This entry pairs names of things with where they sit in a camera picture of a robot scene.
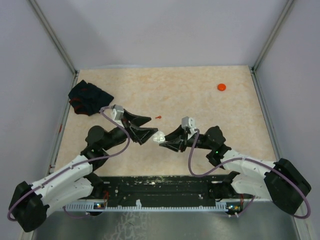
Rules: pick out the white cable duct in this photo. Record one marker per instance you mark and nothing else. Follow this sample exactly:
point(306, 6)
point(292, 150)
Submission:
point(97, 206)

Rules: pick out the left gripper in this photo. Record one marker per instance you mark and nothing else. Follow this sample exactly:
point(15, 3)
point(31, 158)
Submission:
point(140, 134)

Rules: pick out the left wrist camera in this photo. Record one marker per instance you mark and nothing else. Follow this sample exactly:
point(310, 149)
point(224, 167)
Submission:
point(117, 112)

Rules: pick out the orange earbud case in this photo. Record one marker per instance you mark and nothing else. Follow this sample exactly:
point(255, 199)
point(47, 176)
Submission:
point(221, 87)

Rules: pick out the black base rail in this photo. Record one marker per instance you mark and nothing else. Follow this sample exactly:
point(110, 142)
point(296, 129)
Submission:
point(165, 191)

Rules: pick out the white earbud charging case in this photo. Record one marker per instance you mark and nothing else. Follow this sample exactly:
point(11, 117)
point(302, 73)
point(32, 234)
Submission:
point(159, 137)

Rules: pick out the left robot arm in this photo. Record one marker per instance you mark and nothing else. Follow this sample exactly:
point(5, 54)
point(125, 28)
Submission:
point(32, 204)

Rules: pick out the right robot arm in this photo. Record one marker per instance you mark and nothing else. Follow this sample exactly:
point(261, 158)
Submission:
point(277, 181)

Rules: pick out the black cloth pouch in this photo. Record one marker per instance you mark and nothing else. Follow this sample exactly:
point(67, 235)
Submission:
point(87, 99)

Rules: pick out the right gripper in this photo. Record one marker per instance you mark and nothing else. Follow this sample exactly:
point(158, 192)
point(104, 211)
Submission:
point(179, 137)

